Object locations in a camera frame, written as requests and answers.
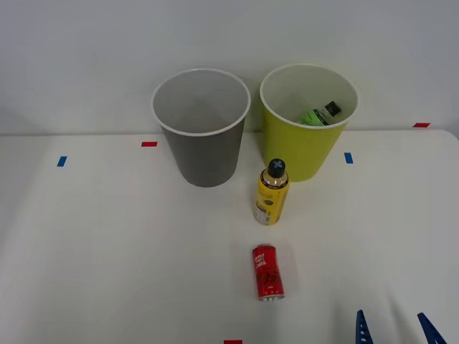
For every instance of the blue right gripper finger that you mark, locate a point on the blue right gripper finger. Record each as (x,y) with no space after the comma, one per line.
(432,333)
(361,329)

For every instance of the red drink can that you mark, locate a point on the red drink can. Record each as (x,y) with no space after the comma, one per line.
(267,274)

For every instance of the yellow label plastic bottle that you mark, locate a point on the yellow label plastic bottle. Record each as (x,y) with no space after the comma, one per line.
(270,200)

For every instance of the yellow-green plastic waste bin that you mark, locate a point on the yellow-green plastic waste bin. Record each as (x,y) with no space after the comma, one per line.
(301,150)

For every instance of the green label plastic bottle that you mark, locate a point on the green label plastic bottle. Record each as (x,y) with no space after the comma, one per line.
(315,116)

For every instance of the grey plastic waste bin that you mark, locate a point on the grey plastic waste bin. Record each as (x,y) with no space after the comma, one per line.
(206,157)

